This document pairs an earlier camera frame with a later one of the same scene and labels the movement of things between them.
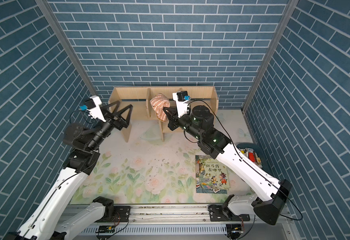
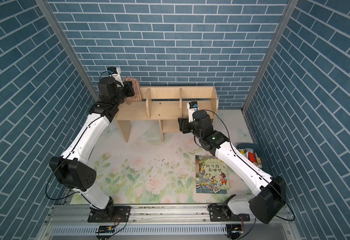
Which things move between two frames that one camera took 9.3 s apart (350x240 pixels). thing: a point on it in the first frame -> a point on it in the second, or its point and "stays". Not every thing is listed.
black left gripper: [118, 124] -> [127, 87]
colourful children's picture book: [212, 175] stays
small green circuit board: [108, 229] stays
